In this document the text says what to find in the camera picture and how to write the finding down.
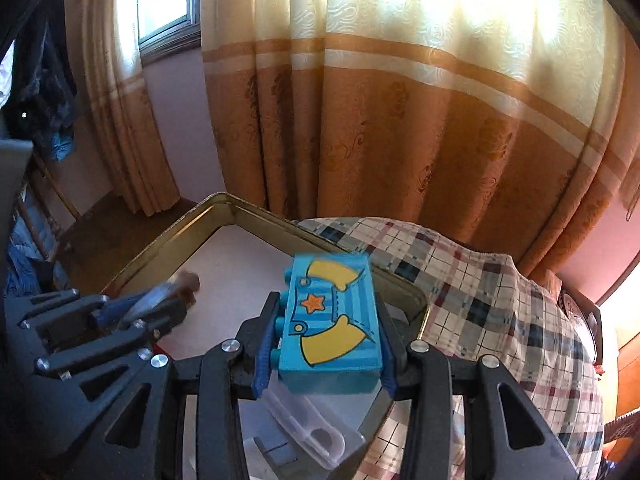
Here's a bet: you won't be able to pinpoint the small clear brown-tipped object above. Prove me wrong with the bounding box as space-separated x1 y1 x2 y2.
120 272 201 326

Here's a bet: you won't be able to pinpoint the wooden chair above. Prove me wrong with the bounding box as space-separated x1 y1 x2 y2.
15 155 201 296

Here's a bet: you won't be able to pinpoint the window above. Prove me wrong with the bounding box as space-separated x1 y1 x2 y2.
115 0 201 63

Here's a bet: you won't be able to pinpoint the gold metal tin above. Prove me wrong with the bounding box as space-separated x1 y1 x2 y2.
100 192 431 480

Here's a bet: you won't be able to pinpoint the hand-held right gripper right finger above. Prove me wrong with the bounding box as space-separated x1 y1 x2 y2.
375 292 576 480

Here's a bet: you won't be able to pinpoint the plaid blanket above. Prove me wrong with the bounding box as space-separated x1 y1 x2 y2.
297 217 606 480

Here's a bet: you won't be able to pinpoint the dark patterned cushion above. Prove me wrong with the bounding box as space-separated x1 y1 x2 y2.
545 270 606 361

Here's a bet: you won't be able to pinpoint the narrow orange patterned curtain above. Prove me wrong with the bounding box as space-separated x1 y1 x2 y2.
65 0 181 216

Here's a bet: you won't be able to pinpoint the clear plastic tray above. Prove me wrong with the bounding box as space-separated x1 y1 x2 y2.
262 380 368 471

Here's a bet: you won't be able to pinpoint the wide orange patterned curtain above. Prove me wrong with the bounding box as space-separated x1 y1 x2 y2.
200 0 640 278

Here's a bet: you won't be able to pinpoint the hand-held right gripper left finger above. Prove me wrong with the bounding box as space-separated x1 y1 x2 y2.
70 290 283 480

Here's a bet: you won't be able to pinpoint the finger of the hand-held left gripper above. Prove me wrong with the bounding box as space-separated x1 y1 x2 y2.
19 287 167 334
34 299 190 387

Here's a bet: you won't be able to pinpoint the dark hanging clothes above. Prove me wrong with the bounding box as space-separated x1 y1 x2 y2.
10 0 81 161

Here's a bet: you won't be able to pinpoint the blue printed building block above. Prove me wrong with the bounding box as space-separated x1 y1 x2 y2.
272 253 386 395

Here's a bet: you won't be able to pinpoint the blue cloth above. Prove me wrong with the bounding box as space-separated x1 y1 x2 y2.
5 200 66 301

